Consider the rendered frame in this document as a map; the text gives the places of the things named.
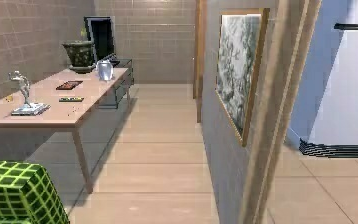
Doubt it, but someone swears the black television set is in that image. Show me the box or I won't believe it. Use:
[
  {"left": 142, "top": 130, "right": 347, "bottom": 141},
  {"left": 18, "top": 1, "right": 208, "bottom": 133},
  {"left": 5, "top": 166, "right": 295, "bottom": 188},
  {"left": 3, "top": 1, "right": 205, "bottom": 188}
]
[{"left": 83, "top": 16, "right": 121, "bottom": 67}]

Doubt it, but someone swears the black fridge handle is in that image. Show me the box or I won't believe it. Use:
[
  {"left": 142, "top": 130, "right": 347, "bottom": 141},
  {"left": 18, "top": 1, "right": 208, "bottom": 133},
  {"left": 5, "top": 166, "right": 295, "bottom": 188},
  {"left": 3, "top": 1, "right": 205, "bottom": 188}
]
[{"left": 333, "top": 22, "right": 358, "bottom": 31}]

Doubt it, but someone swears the framed grey wall picture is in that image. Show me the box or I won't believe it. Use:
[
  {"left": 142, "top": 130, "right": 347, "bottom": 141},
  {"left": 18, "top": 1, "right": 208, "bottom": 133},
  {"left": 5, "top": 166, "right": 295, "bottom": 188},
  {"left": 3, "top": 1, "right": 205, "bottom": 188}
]
[{"left": 214, "top": 8, "right": 271, "bottom": 148}]

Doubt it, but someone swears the silver figure statue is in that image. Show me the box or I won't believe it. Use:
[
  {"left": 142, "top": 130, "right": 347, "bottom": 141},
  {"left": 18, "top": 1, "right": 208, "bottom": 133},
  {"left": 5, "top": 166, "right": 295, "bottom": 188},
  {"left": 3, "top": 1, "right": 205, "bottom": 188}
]
[{"left": 8, "top": 70, "right": 51, "bottom": 117}]

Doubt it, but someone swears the dark green plant pot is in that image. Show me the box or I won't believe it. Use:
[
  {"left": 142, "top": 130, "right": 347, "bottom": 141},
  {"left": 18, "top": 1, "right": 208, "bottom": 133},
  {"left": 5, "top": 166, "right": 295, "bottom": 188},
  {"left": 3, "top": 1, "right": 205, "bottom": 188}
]
[{"left": 61, "top": 40, "right": 97, "bottom": 75}]

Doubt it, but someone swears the black flat tray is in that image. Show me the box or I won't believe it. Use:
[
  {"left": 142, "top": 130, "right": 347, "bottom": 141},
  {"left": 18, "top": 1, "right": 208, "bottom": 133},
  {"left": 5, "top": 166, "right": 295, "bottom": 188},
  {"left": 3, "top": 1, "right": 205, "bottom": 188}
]
[{"left": 55, "top": 80, "right": 84, "bottom": 91}]

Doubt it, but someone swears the pink wooden table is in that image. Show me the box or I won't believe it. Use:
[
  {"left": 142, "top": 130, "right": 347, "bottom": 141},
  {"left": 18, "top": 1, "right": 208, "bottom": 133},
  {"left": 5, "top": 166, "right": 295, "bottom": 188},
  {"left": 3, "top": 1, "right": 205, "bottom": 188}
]
[{"left": 0, "top": 67, "right": 130, "bottom": 195}]

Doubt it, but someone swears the grey glass tv stand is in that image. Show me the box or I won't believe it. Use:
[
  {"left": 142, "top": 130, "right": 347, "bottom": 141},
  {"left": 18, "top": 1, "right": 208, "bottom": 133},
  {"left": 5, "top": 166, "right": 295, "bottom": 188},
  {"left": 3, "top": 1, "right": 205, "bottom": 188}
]
[{"left": 97, "top": 58, "right": 135, "bottom": 110}]

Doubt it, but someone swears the white fridge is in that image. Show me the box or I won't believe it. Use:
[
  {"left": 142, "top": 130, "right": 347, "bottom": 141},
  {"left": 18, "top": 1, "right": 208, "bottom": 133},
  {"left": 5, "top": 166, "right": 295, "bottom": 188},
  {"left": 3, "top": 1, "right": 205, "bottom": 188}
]
[{"left": 298, "top": 22, "right": 358, "bottom": 159}]

